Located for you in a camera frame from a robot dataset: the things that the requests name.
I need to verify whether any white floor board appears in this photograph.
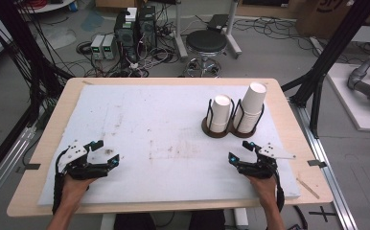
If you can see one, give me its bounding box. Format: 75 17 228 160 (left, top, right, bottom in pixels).
326 62 370 132

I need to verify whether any black tape strip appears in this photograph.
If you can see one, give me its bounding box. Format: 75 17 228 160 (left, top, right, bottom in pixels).
307 158 328 169
15 163 42 174

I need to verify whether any aluminium rail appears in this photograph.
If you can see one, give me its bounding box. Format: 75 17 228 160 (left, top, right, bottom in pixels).
0 126 37 213
289 98 359 230

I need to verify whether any black round stool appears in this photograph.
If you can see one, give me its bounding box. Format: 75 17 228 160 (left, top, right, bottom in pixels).
183 29 229 79

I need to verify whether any grey bench power supply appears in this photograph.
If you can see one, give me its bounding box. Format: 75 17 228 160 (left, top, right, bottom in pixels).
102 34 118 60
90 34 105 60

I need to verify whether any thin wooden stick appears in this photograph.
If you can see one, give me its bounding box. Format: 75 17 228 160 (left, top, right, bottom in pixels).
295 176 321 200

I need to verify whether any white stand leg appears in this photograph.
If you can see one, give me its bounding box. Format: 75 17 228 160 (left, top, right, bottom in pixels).
173 0 189 60
224 0 243 59

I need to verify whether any tall stack of white cups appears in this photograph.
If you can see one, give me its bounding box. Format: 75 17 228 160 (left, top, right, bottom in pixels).
233 81 267 134

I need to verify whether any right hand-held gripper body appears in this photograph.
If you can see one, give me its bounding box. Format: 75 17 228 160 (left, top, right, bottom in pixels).
237 142 296 180

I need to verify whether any black cable sleeve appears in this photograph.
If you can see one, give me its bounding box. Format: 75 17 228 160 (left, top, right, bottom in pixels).
52 149 66 216
272 169 286 213

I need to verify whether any white foam mat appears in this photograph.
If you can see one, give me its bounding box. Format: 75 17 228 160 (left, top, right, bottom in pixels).
37 83 302 206

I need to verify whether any black flat floor device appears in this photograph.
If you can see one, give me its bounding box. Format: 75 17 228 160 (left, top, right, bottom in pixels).
206 13 230 34

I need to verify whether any cardboard box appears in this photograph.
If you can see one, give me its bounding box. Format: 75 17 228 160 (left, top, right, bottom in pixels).
295 0 356 40

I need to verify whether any person's right hand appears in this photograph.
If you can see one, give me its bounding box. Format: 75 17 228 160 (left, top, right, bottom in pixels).
246 174 279 204

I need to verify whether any small white box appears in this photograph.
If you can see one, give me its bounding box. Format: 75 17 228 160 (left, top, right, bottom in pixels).
125 7 139 23

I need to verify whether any black computer tower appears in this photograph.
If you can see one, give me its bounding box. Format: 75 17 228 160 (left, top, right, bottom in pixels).
113 11 140 62
138 5 158 50

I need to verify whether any tangle of floor cables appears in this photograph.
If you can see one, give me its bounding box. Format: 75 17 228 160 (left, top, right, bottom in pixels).
75 6 187 79

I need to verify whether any black metal frame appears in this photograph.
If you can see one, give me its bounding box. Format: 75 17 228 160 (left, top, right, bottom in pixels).
281 0 370 139
0 0 73 190

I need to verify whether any short stack of white cups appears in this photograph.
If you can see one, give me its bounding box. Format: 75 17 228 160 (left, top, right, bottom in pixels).
206 94 233 133

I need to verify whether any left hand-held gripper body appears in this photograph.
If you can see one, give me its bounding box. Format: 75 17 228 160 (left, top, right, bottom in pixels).
56 139 110 180

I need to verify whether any person's left hand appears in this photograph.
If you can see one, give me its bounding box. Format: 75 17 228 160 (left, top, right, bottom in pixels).
60 174 98 203

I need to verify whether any black wire double cup holder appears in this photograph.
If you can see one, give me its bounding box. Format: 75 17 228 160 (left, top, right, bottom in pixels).
201 98 266 139

